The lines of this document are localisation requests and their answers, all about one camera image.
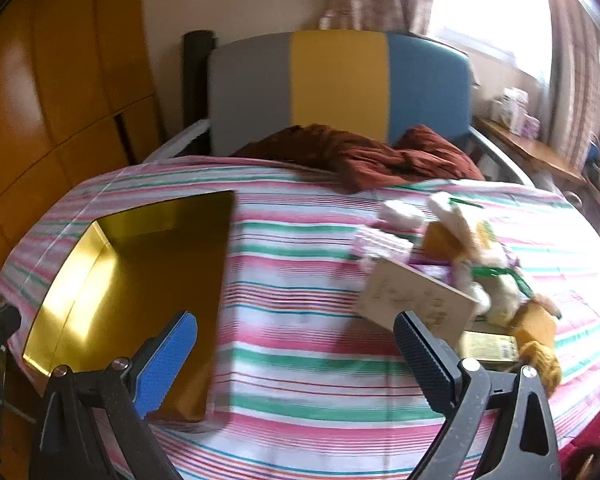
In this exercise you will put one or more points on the wooden desk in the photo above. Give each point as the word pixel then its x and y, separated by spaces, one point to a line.
pixel 530 150

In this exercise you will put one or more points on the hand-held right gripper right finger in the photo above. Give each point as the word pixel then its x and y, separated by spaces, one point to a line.
pixel 420 355

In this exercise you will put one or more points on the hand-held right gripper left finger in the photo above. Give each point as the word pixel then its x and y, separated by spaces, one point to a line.
pixel 167 360

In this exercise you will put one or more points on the white carton with green print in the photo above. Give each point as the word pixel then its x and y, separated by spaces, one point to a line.
pixel 509 107

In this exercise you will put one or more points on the reddish brown blanket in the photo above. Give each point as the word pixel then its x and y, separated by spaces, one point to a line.
pixel 360 160

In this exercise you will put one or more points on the small purple carton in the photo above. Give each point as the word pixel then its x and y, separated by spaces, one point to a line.
pixel 531 125

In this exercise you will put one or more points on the blue container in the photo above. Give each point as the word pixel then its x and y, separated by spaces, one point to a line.
pixel 594 152

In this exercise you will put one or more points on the striped bed sheet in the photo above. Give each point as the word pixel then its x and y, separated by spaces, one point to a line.
pixel 305 310

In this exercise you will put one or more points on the cream plush rabbit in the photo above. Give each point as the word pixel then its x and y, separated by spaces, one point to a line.
pixel 460 225
pixel 500 290

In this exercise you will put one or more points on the black upright post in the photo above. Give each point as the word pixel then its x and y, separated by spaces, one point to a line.
pixel 197 75

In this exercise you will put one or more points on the grey yellow blue headboard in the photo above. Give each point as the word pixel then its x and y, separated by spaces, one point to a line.
pixel 340 80

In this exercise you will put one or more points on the wooden wardrobe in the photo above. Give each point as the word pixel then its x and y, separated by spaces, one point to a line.
pixel 55 85

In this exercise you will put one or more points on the gold lined maroon box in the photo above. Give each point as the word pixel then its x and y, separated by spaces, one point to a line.
pixel 145 280

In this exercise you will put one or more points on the white bed rail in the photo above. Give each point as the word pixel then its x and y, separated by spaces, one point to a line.
pixel 500 155
pixel 180 142

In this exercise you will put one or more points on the window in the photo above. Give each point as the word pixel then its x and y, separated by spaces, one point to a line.
pixel 490 10

